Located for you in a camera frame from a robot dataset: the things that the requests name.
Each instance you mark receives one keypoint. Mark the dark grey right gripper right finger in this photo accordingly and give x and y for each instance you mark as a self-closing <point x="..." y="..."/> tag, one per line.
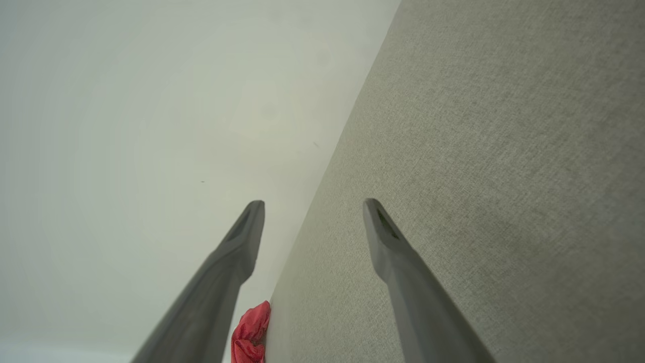
<point x="428" y="312"/>

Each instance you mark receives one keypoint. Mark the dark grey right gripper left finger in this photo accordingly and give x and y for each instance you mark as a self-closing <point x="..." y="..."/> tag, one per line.
<point x="211" y="302"/>

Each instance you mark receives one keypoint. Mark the red jersey with white sleeves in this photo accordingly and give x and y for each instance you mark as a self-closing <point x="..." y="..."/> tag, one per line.
<point x="250" y="333"/>

